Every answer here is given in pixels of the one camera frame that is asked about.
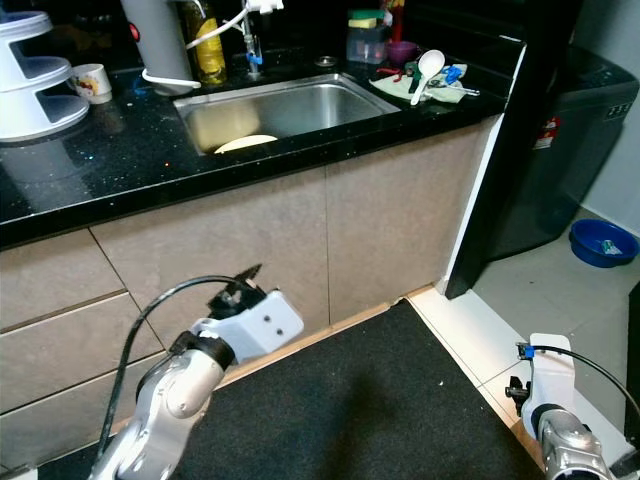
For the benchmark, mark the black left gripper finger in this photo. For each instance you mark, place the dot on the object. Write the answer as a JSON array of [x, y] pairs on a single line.
[[254, 278], [240, 280]]

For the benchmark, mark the beige base cabinet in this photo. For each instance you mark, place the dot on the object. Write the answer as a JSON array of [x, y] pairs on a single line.
[[210, 230]]

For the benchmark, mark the plain yellow plate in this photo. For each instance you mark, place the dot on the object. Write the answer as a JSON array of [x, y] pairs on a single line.
[[245, 145]]

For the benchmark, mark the blue plastic basin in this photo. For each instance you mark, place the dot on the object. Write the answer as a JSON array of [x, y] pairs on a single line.
[[590, 245]]

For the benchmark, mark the stainless steel sink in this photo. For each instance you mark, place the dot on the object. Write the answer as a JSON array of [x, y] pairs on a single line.
[[310, 105]]

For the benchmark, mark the yellow dish soap bottle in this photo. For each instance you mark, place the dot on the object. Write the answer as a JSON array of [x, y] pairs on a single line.
[[212, 60]]

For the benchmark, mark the round metal drain cap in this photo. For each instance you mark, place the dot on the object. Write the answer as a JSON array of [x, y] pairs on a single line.
[[325, 61]]

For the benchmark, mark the black washing machine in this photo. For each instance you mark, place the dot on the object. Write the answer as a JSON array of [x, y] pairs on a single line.
[[580, 160]]

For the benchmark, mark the white cartoon mug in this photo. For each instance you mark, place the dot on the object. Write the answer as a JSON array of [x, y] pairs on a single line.
[[92, 83]]

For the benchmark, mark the grey water filter canister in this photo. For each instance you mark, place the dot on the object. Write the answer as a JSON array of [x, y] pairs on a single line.
[[160, 45]]

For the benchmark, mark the clear plastic container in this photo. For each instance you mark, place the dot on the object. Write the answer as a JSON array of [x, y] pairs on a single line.
[[368, 45]]

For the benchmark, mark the small purple bowl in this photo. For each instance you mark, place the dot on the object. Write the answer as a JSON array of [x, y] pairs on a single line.
[[402, 53]]

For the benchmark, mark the white tiered storage rack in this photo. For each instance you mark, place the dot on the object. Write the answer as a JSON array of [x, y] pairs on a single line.
[[30, 110]]

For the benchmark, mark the pale green cloth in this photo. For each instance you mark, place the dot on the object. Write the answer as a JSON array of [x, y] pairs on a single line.
[[450, 90]]

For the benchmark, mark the white faucet diverter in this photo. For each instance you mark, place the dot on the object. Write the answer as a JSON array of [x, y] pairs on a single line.
[[265, 6]]

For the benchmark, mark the white rice spoon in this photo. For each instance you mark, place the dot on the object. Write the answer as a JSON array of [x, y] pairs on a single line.
[[430, 62]]

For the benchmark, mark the yellow green sponge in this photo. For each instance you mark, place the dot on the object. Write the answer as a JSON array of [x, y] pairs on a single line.
[[366, 18]]

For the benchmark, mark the blue plastic utensil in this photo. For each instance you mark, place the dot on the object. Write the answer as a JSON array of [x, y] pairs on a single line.
[[454, 72]]

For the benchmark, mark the light grey left wrist camera mount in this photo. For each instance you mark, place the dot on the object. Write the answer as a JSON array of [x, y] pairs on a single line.
[[260, 325]]

